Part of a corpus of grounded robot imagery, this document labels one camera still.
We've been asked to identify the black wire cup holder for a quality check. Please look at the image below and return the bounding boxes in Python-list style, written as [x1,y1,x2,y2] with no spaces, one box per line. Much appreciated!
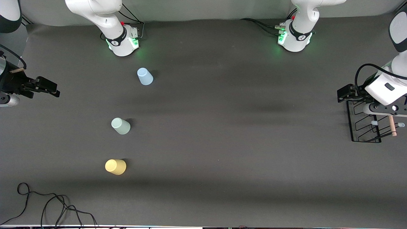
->
[346,98,406,143]

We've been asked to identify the pale green plastic cup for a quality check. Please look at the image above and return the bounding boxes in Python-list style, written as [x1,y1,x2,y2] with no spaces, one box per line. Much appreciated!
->
[111,118,131,135]

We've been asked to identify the yellow plastic cup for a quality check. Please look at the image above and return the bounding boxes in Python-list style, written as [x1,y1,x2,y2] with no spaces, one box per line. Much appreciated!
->
[105,159,127,176]

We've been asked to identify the light blue plastic cup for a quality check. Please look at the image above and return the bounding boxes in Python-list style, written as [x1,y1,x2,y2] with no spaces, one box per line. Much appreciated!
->
[137,68,154,86]

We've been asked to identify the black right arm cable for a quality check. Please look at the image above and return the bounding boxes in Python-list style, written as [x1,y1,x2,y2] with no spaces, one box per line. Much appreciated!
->
[0,44,27,70]

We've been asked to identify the loose black cable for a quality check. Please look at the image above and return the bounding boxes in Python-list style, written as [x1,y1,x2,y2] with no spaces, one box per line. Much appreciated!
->
[0,182,98,228]

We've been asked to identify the black left arm base cables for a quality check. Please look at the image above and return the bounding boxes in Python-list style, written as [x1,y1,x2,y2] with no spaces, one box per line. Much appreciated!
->
[240,9,298,36]

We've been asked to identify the black arm base cables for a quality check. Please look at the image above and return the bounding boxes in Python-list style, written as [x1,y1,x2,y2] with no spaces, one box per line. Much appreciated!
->
[240,9,298,36]
[100,3,145,41]

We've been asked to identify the black right arm base cables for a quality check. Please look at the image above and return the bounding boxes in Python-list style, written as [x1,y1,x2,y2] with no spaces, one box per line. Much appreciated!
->
[100,3,145,41]

